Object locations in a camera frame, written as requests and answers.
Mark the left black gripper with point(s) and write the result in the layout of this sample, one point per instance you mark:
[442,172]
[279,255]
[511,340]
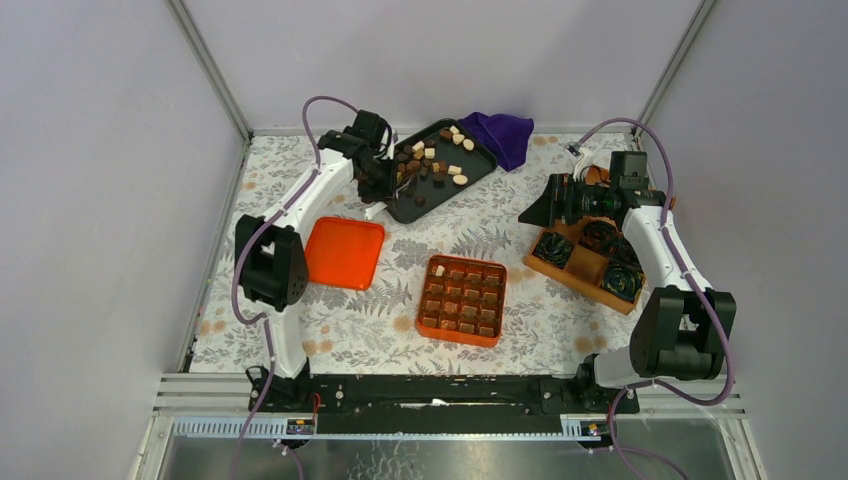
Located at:
[386,187]

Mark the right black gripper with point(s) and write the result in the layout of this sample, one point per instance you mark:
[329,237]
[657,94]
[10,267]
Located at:
[555,204]

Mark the orange chocolate box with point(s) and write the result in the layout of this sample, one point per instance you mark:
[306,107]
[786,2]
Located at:
[465,305]

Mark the white metal tongs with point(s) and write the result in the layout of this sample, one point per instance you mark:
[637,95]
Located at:
[373,210]

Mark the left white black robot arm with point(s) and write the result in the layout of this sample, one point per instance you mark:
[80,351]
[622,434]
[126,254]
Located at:
[270,273]

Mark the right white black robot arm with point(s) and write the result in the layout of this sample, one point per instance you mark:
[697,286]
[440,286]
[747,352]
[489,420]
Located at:
[683,330]

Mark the black tray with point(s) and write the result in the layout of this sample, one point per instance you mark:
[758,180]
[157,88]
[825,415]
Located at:
[430,159]

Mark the dark rolled cloth middle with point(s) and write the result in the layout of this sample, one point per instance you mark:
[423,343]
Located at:
[600,237]

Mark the wooden compartment organizer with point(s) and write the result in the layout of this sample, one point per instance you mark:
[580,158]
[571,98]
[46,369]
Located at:
[583,265]

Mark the orange box lid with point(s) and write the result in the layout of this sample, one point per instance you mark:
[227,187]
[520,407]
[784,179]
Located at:
[344,253]

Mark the purple cloth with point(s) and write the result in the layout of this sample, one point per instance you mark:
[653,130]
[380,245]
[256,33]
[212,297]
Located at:
[506,136]

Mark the dark rolled cloth front-right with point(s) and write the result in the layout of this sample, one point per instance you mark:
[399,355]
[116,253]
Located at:
[623,282]

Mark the floral table mat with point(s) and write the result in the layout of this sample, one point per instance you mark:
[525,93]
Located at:
[548,328]

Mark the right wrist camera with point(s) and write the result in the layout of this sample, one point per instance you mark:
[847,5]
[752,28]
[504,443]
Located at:
[584,159]

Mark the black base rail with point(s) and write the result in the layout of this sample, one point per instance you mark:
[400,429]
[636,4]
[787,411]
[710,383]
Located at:
[427,404]

